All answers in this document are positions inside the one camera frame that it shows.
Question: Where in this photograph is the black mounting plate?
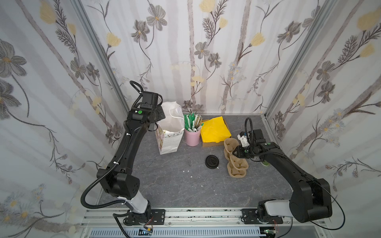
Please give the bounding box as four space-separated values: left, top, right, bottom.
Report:
123 209 166 226
241 208 283 225

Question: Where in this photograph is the pink cup holder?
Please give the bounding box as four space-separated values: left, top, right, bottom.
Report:
185 130 201 147

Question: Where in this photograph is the brown pulp cup carrier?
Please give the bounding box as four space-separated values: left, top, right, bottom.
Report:
224 149 249 179

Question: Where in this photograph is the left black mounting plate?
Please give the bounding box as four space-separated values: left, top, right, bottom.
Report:
123 209 166 226

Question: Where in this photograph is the white patterned paper bag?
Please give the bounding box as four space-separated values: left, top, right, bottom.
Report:
155 102 185 155

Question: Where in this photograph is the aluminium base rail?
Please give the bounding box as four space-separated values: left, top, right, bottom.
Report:
81 207 332 238

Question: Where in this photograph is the brown pulp carrier top piece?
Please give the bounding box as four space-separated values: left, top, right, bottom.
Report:
224 138 241 154

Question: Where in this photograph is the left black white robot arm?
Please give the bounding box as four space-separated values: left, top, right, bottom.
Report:
80 104 165 224

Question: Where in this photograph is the yellow napkins stack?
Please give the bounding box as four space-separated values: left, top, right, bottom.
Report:
200 116 232 144

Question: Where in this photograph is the green white straws bundle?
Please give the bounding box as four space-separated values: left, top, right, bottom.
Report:
184 113 203 132

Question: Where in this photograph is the green paper cup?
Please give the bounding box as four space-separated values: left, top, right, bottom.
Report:
261 161 270 167

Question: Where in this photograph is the black cup lid stack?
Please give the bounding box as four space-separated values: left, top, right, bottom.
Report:
205 155 219 169

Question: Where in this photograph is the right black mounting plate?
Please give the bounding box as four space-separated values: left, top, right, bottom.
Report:
241 208 283 225

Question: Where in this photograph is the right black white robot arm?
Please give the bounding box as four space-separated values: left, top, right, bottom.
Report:
233 142 335 223

